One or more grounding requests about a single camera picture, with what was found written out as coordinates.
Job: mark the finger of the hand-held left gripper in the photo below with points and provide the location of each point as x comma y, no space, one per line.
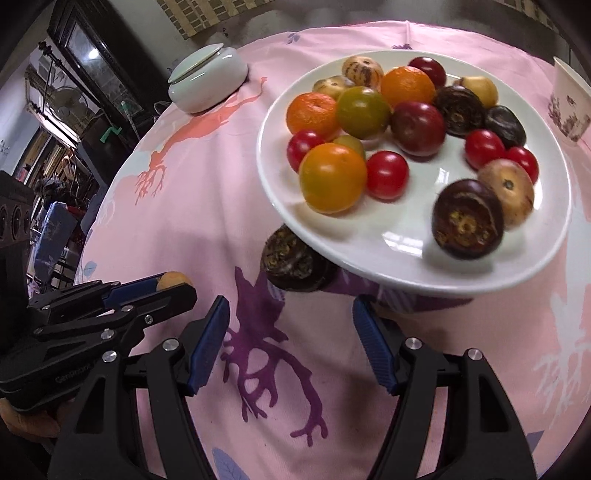
161,302
131,288

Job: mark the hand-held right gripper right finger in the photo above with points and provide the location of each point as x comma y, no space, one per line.
374,346

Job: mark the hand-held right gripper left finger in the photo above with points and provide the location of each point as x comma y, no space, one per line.
210,341

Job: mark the small yellow round fruit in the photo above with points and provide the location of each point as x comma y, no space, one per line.
173,279
351,144

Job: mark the white round plate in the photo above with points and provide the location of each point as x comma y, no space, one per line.
406,240

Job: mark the dark purple water chestnut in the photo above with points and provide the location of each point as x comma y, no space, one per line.
467,219
291,263
505,127
457,110

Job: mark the orange yellow tomato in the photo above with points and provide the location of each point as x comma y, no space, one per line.
332,177

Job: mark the large brown-yellow pepino melon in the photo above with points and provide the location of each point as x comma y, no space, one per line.
508,189

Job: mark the large dark red plum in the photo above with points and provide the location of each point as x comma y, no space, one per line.
418,128

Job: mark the green orange tomato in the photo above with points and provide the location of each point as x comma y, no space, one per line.
363,112

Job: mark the orange mandarin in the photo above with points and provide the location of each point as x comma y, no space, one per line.
309,115

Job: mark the smooth orange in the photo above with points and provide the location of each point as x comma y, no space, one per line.
406,85

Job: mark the small speckled pepino melon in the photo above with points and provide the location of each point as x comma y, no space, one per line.
330,86

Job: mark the smooth yellow pepino melon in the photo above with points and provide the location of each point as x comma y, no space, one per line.
482,90

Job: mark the person's left hand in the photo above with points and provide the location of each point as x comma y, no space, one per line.
27,421

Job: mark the pink printed tablecloth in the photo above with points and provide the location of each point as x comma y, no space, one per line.
184,207

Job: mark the blue chair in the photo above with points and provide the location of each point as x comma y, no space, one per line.
53,230

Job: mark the large black speaker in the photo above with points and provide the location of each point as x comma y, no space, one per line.
16,212

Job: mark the green plastic item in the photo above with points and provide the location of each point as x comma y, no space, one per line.
113,135

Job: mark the electric fan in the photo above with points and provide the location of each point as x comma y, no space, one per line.
69,99

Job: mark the pale green ceramic jar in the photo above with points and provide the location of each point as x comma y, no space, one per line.
207,92

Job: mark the dark wooden cabinet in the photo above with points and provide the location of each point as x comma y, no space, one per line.
106,69

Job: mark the pale green jar lid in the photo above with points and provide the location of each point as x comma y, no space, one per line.
196,62

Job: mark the striped pepino melon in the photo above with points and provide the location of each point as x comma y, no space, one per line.
364,69

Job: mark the checked brown curtain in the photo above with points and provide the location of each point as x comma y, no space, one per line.
531,7
221,14

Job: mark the printed paper cup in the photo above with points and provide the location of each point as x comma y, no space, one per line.
570,101

